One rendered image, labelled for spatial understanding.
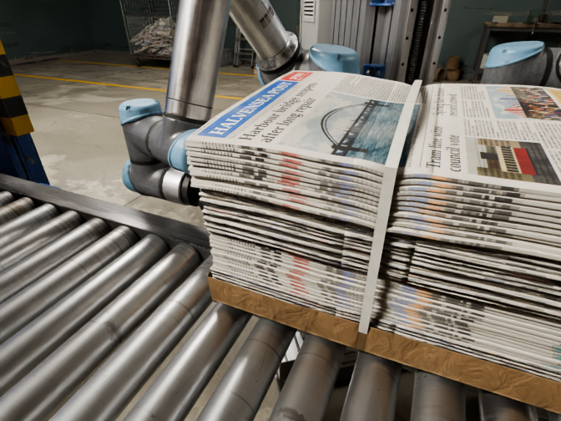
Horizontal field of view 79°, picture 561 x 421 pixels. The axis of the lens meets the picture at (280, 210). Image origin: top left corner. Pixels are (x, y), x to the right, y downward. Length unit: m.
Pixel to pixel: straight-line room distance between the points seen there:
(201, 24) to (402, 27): 0.57
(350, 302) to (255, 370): 0.12
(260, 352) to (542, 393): 0.27
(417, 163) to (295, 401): 0.25
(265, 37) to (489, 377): 0.73
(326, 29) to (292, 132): 0.96
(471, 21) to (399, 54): 6.22
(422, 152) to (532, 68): 0.83
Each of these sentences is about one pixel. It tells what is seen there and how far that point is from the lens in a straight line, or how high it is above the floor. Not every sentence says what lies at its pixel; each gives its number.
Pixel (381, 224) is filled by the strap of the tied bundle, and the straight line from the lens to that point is 0.29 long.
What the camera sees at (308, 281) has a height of 0.89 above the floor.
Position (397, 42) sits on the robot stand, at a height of 1.05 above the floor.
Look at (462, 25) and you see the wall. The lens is 7.20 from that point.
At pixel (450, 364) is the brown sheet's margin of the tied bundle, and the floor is 0.83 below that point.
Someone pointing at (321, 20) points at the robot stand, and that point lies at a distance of 1.26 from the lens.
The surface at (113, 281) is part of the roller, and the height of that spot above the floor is 0.79.
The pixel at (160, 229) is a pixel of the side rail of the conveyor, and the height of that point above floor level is 0.80.
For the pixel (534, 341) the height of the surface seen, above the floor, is 0.89.
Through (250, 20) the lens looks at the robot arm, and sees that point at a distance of 0.82.
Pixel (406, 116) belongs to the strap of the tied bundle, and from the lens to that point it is 0.35.
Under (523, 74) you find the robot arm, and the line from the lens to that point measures 1.11.
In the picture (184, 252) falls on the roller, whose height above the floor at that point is 0.80.
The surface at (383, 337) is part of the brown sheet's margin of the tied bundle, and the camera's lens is 0.39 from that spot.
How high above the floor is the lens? 1.13
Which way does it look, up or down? 31 degrees down
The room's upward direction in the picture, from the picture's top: straight up
